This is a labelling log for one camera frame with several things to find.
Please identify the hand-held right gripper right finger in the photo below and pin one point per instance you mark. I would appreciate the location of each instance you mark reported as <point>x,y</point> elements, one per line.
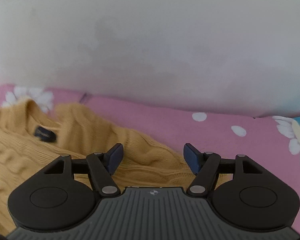
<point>193,158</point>

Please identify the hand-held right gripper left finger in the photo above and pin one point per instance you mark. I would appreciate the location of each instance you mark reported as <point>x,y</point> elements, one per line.
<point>114,158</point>

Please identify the pink floral bedsheet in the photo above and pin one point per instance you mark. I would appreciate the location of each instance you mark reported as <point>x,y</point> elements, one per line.
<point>215,135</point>

